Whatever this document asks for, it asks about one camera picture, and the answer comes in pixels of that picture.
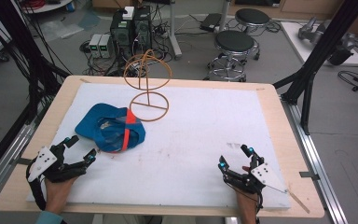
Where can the grey metal post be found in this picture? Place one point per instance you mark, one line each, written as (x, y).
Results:
(174, 31)

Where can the blue cap with orange stripe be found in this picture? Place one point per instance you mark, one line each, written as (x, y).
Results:
(112, 129)

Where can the white foam mat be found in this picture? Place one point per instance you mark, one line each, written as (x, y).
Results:
(183, 140)

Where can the clear plastic sheet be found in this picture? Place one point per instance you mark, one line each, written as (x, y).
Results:
(62, 29)

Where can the aluminium rail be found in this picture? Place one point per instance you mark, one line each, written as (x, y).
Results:
(9, 152)
(317, 161)

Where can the grey robot device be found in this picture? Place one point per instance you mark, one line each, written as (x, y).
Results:
(310, 31)

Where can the white box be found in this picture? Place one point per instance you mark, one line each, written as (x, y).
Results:
(128, 13)

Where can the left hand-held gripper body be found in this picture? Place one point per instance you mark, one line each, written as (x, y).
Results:
(45, 161)

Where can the round white table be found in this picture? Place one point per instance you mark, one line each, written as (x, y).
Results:
(46, 5)

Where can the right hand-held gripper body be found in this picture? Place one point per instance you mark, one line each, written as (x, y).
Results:
(267, 175)

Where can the white board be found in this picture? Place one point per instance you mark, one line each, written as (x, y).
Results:
(295, 40)

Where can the person's right hand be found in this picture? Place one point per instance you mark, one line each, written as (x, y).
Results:
(247, 207)

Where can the black computer tower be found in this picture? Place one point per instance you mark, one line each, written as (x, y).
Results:
(143, 28)
(121, 34)

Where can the black tape strip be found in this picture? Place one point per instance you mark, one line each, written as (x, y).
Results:
(21, 161)
(309, 175)

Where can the flat black box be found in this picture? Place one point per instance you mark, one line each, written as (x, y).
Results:
(210, 21)

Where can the grey power supply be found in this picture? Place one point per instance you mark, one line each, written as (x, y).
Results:
(94, 45)
(106, 46)

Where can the person's left hand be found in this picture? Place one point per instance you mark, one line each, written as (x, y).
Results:
(57, 193)

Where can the black metal frame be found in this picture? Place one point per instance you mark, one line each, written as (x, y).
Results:
(18, 40)
(323, 49)

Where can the black round stool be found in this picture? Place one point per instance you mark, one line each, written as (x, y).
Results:
(252, 16)
(233, 42)

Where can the thin wooden stick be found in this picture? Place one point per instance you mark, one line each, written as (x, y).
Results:
(298, 200)

